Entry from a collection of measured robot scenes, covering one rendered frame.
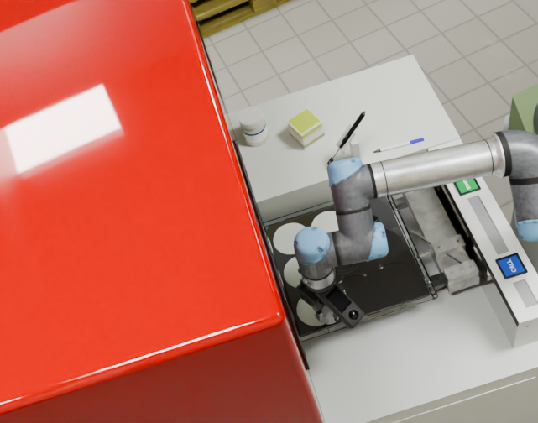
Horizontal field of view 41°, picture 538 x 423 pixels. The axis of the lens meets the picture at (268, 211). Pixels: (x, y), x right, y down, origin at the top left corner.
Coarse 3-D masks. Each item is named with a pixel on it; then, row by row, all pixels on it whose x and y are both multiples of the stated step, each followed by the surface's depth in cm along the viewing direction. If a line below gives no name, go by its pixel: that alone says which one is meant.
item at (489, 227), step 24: (456, 144) 196; (456, 192) 187; (480, 192) 186; (480, 216) 182; (480, 240) 178; (504, 240) 177; (528, 264) 172; (504, 288) 170; (528, 288) 169; (528, 312) 165; (528, 336) 172
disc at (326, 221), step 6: (318, 216) 198; (324, 216) 198; (330, 216) 197; (312, 222) 197; (318, 222) 197; (324, 222) 196; (330, 222) 196; (336, 222) 196; (324, 228) 195; (330, 228) 195; (336, 228) 195
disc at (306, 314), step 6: (300, 300) 184; (300, 306) 183; (306, 306) 183; (300, 312) 182; (306, 312) 182; (312, 312) 182; (300, 318) 181; (306, 318) 181; (312, 318) 181; (312, 324) 180; (318, 324) 179
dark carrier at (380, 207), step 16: (384, 208) 195; (272, 224) 199; (304, 224) 197; (384, 224) 192; (272, 240) 196; (400, 240) 189; (288, 256) 192; (400, 256) 186; (336, 272) 187; (352, 272) 186; (368, 272) 185; (384, 272) 185; (400, 272) 184; (416, 272) 183; (288, 288) 187; (352, 288) 184; (368, 288) 183; (384, 288) 182; (400, 288) 181; (416, 288) 180; (368, 304) 180; (384, 304) 179
